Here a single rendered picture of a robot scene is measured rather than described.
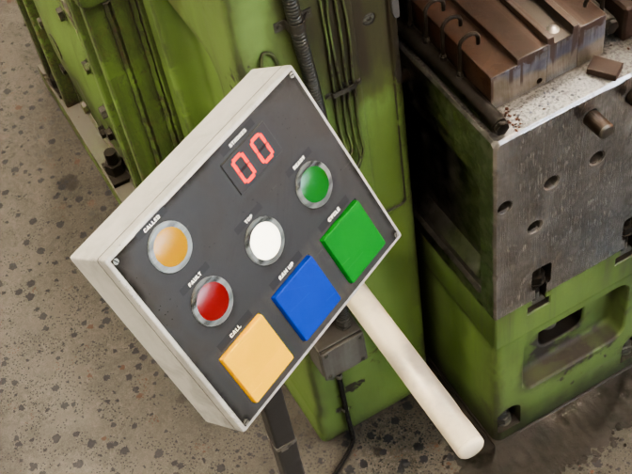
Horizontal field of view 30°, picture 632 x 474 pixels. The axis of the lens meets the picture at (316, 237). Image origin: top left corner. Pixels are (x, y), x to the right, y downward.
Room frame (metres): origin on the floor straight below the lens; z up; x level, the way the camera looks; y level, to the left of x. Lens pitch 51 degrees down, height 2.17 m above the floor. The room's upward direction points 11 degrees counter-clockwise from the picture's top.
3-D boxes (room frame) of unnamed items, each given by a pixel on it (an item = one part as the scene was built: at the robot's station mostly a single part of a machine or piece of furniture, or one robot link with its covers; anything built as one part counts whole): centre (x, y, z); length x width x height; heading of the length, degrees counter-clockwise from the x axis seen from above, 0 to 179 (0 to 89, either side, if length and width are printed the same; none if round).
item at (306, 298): (0.84, 0.03, 1.01); 0.07 x 0.05 x 0.07; 136
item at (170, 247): (0.83, 0.16, 1.16); 0.05 x 0.03 x 0.04; 111
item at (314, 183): (0.94, -0.01, 1.09); 0.05 x 0.03 x 0.04; 111
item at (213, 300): (0.80, 0.13, 1.09); 0.05 x 0.03 x 0.04; 111
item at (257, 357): (0.77, 0.10, 1.01); 0.07 x 0.05 x 0.07; 136
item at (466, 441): (1.00, -0.09, 0.62); 0.44 x 0.05 x 0.05; 21
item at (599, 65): (1.20, -0.46, 0.92); 0.04 x 0.03 x 0.01; 53
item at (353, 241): (0.91, -0.04, 1.01); 0.07 x 0.05 x 0.07; 136
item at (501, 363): (1.43, -0.35, 0.23); 0.55 x 0.37 x 0.47; 21
